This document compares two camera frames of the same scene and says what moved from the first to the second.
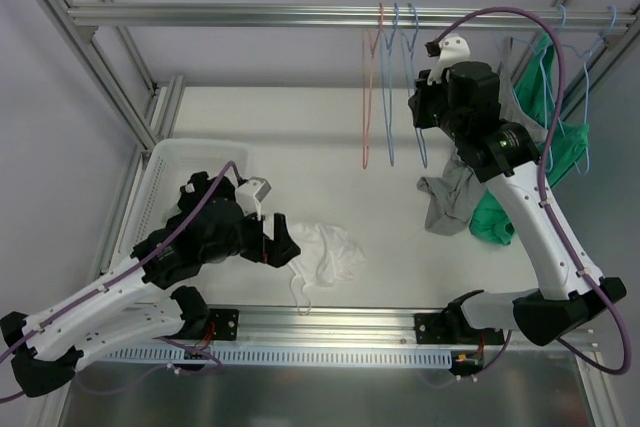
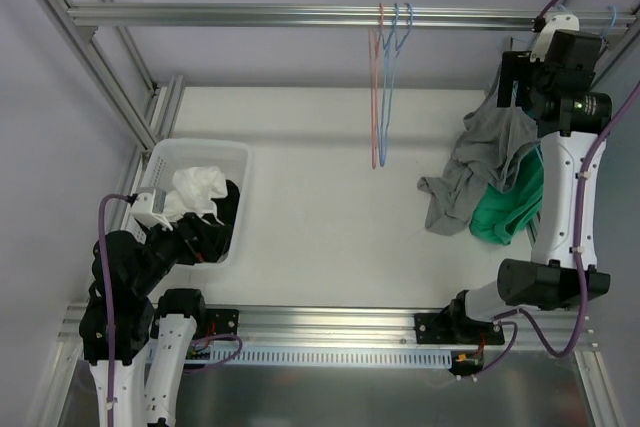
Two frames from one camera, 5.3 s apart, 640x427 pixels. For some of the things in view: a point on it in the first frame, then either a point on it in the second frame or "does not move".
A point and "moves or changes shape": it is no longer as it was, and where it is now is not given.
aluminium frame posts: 147,126 does not move
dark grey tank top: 455,195 does not move
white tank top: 327,256 to 194,190
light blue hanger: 387,86 moves or changes shape
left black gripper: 261,240 to 198,235
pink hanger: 365,117 to 373,49
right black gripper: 420,104 to 507,79
